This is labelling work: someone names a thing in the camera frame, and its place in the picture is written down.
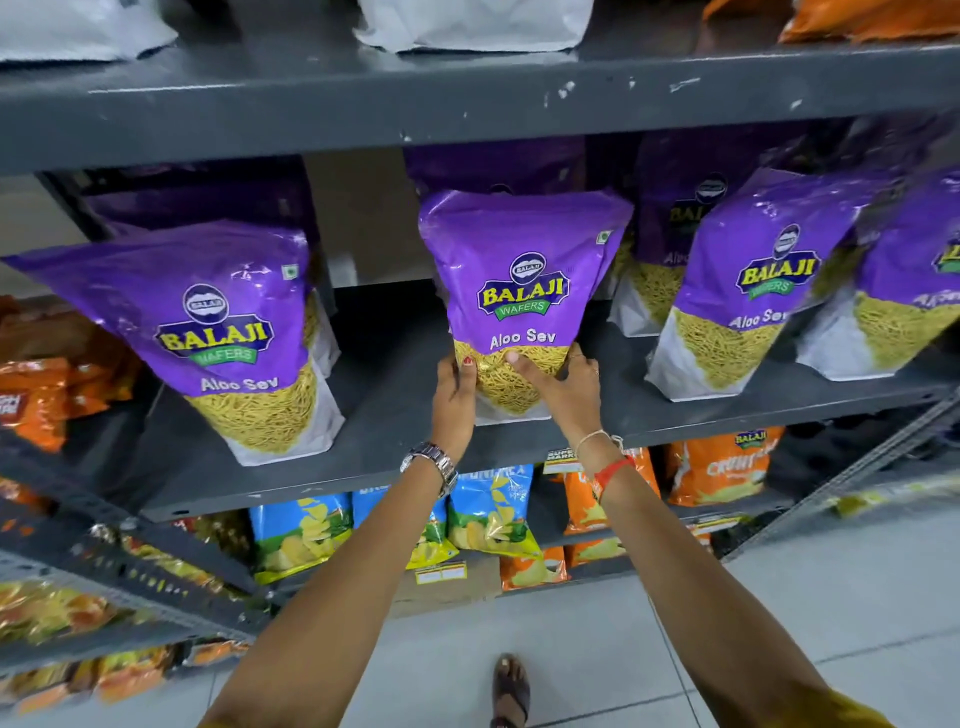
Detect orange thread bracelet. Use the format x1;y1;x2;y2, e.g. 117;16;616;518
591;456;636;504

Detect brown sandal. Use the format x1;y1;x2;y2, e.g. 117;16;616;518
490;654;532;728

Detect purple snack packet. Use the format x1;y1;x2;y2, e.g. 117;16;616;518
418;189;636;427

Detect grey metal shelf rack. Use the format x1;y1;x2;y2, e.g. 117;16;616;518
0;0;960;676

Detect person's left forearm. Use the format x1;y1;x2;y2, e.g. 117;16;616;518
198;447;460;728

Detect silver wristwatch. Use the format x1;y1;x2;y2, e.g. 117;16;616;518
399;441;459;498

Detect person's right hand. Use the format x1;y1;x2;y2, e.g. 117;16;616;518
506;343;605;449

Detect yellow sleeve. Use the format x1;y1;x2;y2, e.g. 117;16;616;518
771;688;895;728

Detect orange chip packet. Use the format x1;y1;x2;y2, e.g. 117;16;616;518
564;535;628;568
666;426;786;509
499;546;570;592
561;447;663;536

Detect row of yellow snack packets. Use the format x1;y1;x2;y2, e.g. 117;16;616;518
0;511;258;715

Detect grey perforated side rack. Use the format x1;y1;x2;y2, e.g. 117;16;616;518
0;420;273;676

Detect blue chip packet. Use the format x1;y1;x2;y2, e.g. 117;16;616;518
249;493;354;587
447;465;543;561
352;487;461;571

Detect person's right forearm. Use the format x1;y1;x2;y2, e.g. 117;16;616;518
576;433;856;728

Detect brown cardboard box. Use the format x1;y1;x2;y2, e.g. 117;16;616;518
388;556;504;621

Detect person's left hand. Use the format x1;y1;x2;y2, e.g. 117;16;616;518
431;352;479;453

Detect white plastic bag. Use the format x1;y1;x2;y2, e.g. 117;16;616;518
353;0;596;54
0;0;180;63

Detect row of purple packets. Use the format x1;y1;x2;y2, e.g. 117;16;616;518
0;131;960;468

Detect orange packets with glossy wrap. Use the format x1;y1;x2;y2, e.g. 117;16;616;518
702;0;960;45

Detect pile of orange snack packets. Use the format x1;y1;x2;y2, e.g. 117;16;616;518
0;294;145;456

